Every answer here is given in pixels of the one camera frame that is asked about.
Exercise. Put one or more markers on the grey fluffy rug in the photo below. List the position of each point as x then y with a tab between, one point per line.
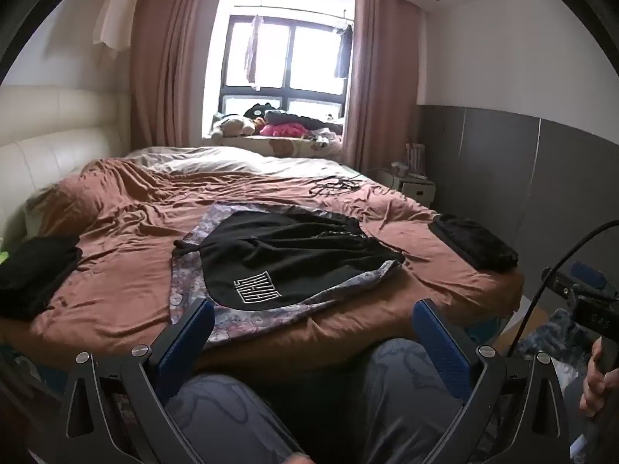
566	333

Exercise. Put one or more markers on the white hanging shirt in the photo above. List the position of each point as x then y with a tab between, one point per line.
113	14

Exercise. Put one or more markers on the white pillows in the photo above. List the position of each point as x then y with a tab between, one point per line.
217	162

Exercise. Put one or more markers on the beige plush dog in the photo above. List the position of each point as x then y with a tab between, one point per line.
232	126

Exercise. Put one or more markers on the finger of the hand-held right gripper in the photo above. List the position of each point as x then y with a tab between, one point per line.
587	271

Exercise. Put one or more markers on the blue cartoon bed sheet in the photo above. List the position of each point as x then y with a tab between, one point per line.
478	331

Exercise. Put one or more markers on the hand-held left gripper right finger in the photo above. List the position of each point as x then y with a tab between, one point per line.
440	343

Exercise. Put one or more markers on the person's right leg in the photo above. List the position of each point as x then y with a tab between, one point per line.
401	396

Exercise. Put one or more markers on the hanging dark garment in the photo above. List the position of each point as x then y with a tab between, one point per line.
343	53

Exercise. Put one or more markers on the cream nightstand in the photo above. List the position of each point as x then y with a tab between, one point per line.
418	191

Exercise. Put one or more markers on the stack of folded black pants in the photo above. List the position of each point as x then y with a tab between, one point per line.
474	241

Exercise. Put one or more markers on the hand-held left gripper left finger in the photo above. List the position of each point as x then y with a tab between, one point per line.
186	343

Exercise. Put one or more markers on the person's left leg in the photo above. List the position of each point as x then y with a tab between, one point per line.
227	420

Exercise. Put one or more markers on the black plush cat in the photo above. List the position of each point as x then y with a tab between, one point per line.
256	109

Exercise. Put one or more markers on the pink striped books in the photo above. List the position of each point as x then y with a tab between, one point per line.
418	159

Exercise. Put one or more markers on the pile of black clothes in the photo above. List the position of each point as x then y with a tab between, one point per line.
36	275

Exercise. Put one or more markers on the brown blanket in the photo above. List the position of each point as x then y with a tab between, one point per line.
130	232

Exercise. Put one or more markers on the person's right hand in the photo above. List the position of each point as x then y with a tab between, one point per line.
599	391

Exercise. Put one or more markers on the black pants with white print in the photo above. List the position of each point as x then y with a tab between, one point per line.
290	256

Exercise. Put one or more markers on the black framed window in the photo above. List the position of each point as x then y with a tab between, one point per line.
290	92

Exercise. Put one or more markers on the hanging pale garment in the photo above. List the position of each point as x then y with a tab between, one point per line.
252	53

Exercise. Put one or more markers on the grey floral patterned cloth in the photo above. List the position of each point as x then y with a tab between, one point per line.
242	321

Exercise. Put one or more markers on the cream padded headboard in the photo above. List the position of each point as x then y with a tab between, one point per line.
58	154

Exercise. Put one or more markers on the person's leg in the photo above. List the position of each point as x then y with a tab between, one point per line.
227	420
401	396

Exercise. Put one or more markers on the pink garment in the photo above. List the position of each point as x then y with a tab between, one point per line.
280	130

